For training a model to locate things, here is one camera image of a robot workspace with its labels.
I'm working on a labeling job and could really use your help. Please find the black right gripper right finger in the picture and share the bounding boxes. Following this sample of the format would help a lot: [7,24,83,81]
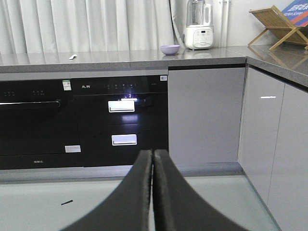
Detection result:
[153,149,245,231]

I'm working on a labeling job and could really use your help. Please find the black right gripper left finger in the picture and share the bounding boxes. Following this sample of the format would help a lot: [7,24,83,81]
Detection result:
[63,150,152,231]

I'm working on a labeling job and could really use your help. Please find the purple plastic bowl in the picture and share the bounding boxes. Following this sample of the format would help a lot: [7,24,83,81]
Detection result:
[160,45,180,55]

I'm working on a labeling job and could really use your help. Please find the black disinfection cabinet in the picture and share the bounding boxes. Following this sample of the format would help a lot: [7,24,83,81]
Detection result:
[71,75,168,167]

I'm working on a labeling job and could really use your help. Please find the grey cabinet door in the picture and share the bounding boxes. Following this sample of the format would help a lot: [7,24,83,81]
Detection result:
[168,67,245,166]

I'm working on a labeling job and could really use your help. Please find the grey side cabinet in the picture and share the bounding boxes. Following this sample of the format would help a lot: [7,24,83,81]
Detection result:
[239,68,308,231]

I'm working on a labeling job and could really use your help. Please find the black built-in dishwasher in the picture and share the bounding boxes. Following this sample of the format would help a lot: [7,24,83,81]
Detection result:
[0,79,82,170]

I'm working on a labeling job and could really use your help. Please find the white blender appliance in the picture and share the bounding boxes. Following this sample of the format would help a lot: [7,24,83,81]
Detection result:
[184,0,214,50]

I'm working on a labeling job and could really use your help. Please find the white curtain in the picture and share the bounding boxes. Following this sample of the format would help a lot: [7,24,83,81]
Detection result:
[0,0,184,54]

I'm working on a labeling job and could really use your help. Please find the wooden folding rack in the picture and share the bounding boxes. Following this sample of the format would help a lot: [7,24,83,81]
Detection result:
[248,5,308,51]

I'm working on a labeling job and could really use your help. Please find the blue red sign board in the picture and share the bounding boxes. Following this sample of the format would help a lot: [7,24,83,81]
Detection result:
[282,0,308,26]

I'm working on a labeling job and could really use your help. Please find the lower silver drawer handle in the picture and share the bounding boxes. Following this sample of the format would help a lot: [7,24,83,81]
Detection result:
[111,134,137,146]

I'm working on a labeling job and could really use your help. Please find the silver drawer handle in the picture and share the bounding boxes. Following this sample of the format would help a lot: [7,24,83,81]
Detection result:
[108,101,135,113]
[111,134,137,146]

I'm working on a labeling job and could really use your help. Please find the upper silver drawer handle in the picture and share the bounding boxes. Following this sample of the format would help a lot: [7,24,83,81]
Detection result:
[108,101,135,113]

